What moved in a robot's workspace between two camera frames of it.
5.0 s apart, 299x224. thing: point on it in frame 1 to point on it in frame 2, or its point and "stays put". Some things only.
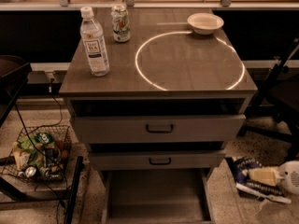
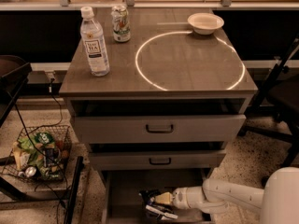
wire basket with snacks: (39, 154) stays put
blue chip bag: (240, 175) to (157, 210)
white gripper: (289, 176) to (180, 198)
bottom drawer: (157, 196) stays put
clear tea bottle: (92, 37) stays put
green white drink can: (121, 23) stays put
